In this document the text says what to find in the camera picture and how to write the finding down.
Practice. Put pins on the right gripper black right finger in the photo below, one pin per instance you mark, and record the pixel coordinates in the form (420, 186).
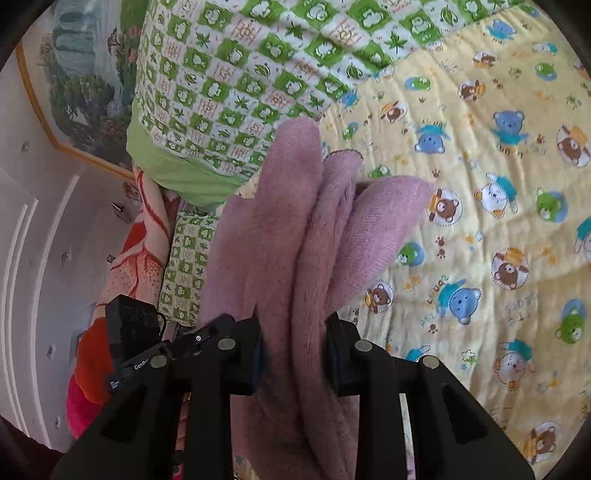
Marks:
(416, 420)

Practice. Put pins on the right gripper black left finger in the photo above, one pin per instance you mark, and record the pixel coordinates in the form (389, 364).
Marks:
(176, 412)

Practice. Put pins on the pink fleece baby garment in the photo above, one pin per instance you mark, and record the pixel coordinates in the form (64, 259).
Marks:
(305, 245)

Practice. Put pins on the small green checkered pillow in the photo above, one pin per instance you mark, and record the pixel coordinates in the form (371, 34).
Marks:
(183, 277)

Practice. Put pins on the red orange floral blanket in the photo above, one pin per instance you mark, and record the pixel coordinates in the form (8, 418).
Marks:
(137, 273)

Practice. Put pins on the yellow bear print quilt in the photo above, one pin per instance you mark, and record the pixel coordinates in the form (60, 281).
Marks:
(495, 280)

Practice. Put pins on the green white checkered quilt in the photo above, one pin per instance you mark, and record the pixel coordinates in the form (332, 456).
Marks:
(216, 78)

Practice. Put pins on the framed waterfall landscape painting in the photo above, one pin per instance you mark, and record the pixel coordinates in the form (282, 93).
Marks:
(78, 63)

